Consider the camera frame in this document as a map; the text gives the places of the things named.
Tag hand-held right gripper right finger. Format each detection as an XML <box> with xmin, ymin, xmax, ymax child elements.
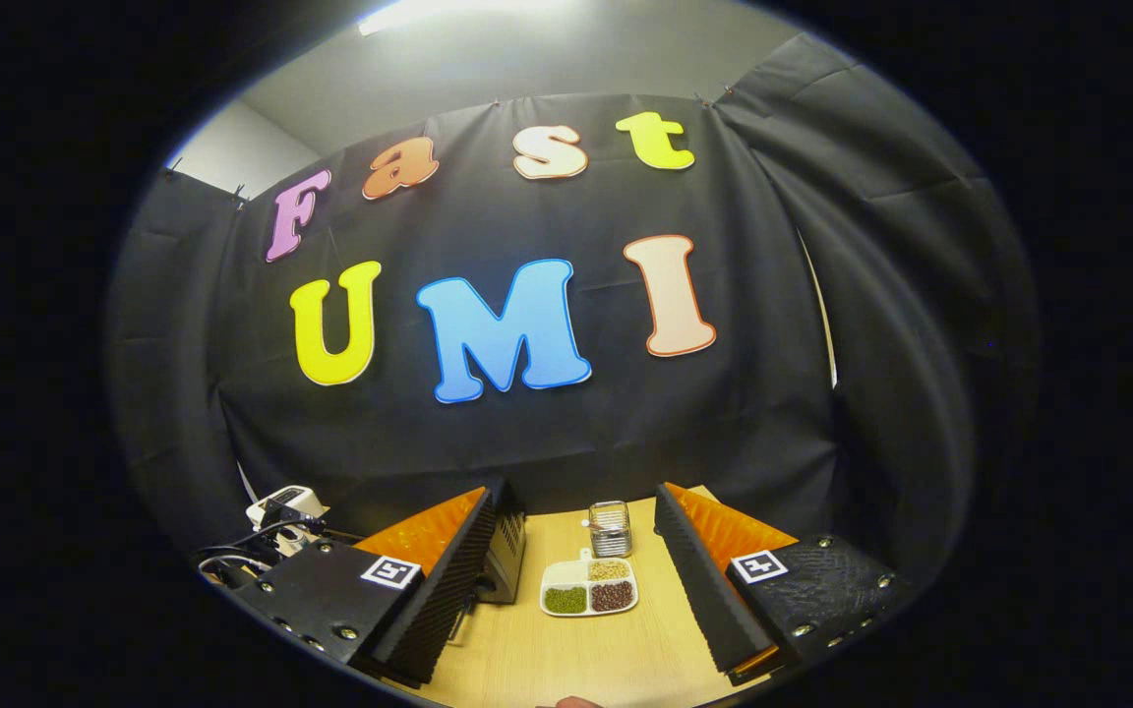
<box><xmin>653</xmin><ymin>481</ymin><xmax>909</xmax><ymax>687</ymax></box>

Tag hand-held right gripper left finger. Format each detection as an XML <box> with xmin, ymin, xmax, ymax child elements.
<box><xmin>230</xmin><ymin>486</ymin><xmax>498</xmax><ymax>687</ymax></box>

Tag black electric oven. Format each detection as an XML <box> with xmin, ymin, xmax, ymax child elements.
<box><xmin>473</xmin><ymin>482</ymin><xmax>528</xmax><ymax>606</ymax></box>

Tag white toaster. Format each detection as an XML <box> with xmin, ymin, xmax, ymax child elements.
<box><xmin>247</xmin><ymin>485</ymin><xmax>327</xmax><ymax>552</ymax></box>

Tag white divided tray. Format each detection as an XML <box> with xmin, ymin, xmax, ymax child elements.
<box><xmin>540</xmin><ymin>549</ymin><xmax>639</xmax><ymax>619</ymax></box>

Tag large ceiling light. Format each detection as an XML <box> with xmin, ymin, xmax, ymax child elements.
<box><xmin>360</xmin><ymin>0</ymin><xmax>567</xmax><ymax>36</ymax></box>

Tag metal wire basket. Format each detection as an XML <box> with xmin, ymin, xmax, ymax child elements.
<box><xmin>588</xmin><ymin>501</ymin><xmax>633</xmax><ymax>559</ymax></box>

